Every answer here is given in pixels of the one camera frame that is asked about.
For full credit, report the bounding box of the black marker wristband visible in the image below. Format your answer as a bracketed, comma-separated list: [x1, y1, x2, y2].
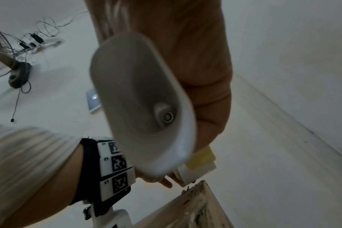
[70, 137, 137, 219]

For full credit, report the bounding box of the brown cardboard box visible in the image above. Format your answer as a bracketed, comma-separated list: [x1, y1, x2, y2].
[131, 180, 235, 228]

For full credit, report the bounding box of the thin grey cable tangle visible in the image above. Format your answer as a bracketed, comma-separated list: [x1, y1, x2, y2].
[35, 11, 91, 39]

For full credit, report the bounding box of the person's right hand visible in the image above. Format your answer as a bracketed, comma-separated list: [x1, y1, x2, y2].
[85, 0, 234, 154]

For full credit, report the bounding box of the black floor fan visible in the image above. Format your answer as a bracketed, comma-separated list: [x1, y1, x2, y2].
[0, 22, 33, 90]

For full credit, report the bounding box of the white power strip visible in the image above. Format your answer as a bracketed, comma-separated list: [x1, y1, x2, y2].
[18, 33, 64, 54]

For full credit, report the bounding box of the person's left forearm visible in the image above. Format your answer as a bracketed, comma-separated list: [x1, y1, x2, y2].
[0, 124, 85, 228]

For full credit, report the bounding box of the person's left hand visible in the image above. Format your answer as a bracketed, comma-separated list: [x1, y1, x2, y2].
[136, 171, 186, 189]

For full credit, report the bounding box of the yellow tape dispenser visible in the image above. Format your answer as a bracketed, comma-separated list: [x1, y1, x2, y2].
[89, 32, 218, 187]

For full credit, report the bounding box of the dark flat box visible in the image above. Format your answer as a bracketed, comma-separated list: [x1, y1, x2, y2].
[85, 88, 103, 115]

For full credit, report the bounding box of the black fan cable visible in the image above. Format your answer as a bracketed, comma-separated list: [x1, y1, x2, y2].
[9, 80, 32, 124]

